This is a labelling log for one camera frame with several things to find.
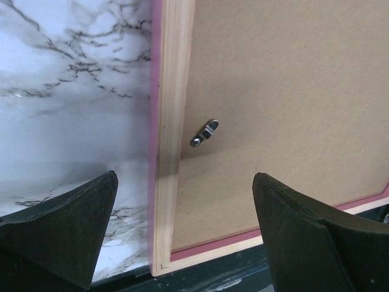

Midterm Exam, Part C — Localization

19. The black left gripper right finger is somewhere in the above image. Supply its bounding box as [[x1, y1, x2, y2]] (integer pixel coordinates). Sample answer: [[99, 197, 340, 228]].
[[252, 173, 388, 291]]

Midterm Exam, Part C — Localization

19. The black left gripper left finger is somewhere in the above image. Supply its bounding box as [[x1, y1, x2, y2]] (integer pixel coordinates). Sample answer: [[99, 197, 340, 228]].
[[1, 171, 119, 291]]

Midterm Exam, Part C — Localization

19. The brown frame backing board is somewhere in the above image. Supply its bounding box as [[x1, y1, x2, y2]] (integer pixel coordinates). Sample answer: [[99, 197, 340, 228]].
[[172, 1, 388, 250]]

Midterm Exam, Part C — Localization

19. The pink wooden picture frame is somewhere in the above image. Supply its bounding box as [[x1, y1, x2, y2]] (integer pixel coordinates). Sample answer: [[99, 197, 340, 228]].
[[149, 1, 388, 276]]

